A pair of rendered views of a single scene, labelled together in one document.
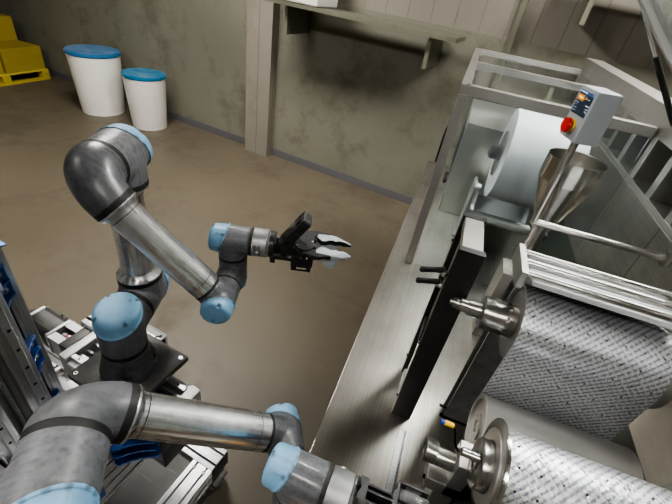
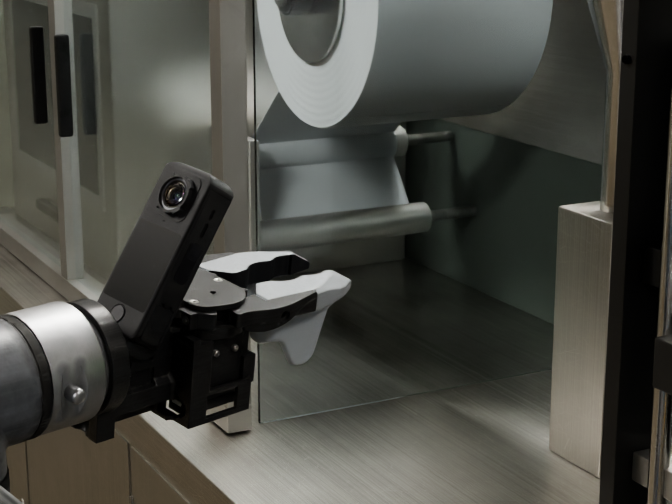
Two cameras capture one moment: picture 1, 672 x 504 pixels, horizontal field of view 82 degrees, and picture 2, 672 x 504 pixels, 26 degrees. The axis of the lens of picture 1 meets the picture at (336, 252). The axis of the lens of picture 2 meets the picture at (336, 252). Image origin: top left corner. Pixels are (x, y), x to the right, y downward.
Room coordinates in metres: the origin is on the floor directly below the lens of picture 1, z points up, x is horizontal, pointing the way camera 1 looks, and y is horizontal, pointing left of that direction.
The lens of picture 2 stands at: (0.08, 0.60, 1.50)
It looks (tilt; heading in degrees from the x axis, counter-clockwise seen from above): 15 degrees down; 319
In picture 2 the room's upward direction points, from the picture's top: straight up
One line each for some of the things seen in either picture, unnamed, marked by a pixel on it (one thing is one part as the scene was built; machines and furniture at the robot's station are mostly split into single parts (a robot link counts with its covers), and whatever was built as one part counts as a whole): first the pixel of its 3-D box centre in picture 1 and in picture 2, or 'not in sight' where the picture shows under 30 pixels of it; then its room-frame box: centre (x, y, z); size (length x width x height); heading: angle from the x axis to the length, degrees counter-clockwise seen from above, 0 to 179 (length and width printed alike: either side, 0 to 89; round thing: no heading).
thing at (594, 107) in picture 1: (585, 115); not in sight; (0.84, -0.44, 1.66); 0.07 x 0.07 x 0.10; 3
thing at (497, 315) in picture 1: (496, 316); not in sight; (0.56, -0.32, 1.33); 0.06 x 0.06 x 0.06; 77
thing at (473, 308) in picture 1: (465, 305); not in sight; (0.58, -0.27, 1.33); 0.06 x 0.03 x 0.03; 77
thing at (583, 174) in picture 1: (572, 169); not in sight; (0.99, -0.56, 1.50); 0.14 x 0.14 x 0.06
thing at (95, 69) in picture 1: (98, 81); not in sight; (4.65, 3.18, 0.35); 0.58 x 0.56 x 0.69; 159
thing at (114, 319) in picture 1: (121, 323); not in sight; (0.67, 0.52, 0.98); 0.13 x 0.12 x 0.14; 5
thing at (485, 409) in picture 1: (545, 453); not in sight; (0.40, -0.44, 1.17); 0.26 x 0.12 x 0.12; 77
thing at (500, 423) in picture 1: (490, 467); not in sight; (0.31, -0.29, 1.25); 0.15 x 0.01 x 0.15; 167
